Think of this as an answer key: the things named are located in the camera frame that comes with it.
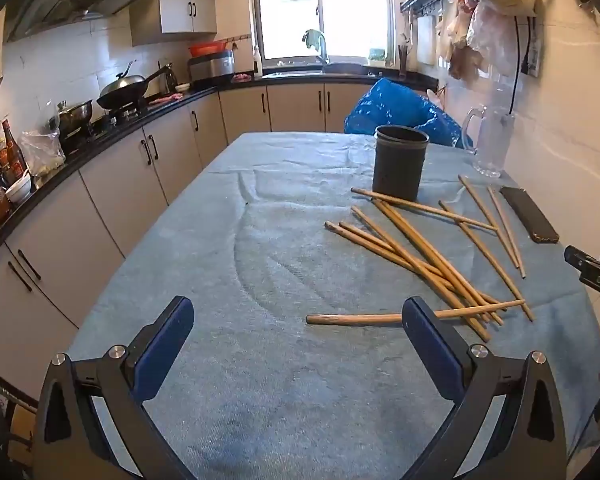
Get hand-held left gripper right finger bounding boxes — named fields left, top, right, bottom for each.
left=401, top=296, right=568, bottom=480

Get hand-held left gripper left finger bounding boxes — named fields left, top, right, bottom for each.
left=32, top=296, right=196, bottom=480

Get bunch of wooden chopsticks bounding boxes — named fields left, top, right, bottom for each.
left=324, top=186, right=527, bottom=343

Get black perforated utensil holder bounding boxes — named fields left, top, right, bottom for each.
left=372, top=124, right=430, bottom=202

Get black smartphone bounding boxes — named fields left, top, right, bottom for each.
left=499, top=185, right=560, bottom=245

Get light blue table towel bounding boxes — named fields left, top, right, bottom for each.
left=65, top=131, right=600, bottom=480

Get clear glass pitcher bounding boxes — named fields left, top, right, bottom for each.
left=460, top=104, right=517, bottom=179

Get beige lower kitchen cabinets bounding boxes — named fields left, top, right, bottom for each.
left=0, top=81, right=381, bottom=403

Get beige kitchen cabinets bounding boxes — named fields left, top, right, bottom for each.
left=0, top=81, right=381, bottom=403
left=44, top=0, right=224, bottom=47

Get white bowl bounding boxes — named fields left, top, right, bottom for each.
left=5, top=169, right=34, bottom=204

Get white power strip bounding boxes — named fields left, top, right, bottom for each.
left=519, top=16, right=544, bottom=78

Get clear plastic bag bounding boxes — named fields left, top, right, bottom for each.
left=19, top=129, right=67, bottom=179

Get black gas stove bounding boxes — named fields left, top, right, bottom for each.
left=60, top=102, right=152, bottom=148

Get clear hanging plastic bags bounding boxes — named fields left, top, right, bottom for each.
left=436, top=0, right=520, bottom=82

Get blue plastic bag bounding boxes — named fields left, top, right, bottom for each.
left=343, top=78, right=477, bottom=150

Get steel cooking pot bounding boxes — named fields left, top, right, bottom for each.
left=49, top=99, right=95, bottom=139

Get row of sauce bottles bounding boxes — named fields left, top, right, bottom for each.
left=0, top=119, right=32, bottom=252

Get black kitchen countertop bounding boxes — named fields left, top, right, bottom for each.
left=0, top=71, right=439, bottom=272

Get black wok with lid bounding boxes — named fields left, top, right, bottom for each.
left=96, top=61, right=174, bottom=111

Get white hanging cutting board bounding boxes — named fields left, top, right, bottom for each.
left=416, top=19, right=439, bottom=67

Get silver rice cooker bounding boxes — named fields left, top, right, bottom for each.
left=187, top=50, right=237, bottom=87

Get red plastic basin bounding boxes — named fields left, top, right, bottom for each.
left=188, top=41, right=230, bottom=59

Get chrome kitchen faucet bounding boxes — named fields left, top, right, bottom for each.
left=302, top=28, right=330, bottom=67

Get beige upper kitchen cabinets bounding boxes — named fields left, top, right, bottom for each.
left=44, top=0, right=224, bottom=47

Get steel range hood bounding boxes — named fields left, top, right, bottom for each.
left=4, top=0, right=167, bottom=44

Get kitchen window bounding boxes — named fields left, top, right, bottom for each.
left=251, top=0, right=397, bottom=62

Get black power cable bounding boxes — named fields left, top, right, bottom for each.
left=506, top=14, right=527, bottom=113

